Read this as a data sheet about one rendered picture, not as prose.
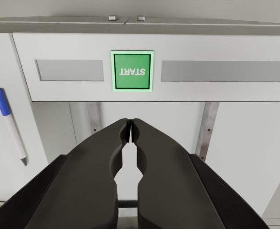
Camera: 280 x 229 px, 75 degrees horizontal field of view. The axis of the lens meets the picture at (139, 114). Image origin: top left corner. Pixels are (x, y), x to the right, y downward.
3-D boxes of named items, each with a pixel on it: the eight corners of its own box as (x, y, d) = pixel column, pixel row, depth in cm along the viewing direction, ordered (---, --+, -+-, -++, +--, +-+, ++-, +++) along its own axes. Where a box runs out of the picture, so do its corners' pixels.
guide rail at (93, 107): (110, 216, 64) (110, 225, 61) (105, 216, 64) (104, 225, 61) (96, 77, 40) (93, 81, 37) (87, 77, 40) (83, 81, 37)
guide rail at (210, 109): (187, 215, 65) (189, 224, 62) (182, 215, 65) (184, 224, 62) (218, 77, 41) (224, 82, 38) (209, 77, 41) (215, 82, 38)
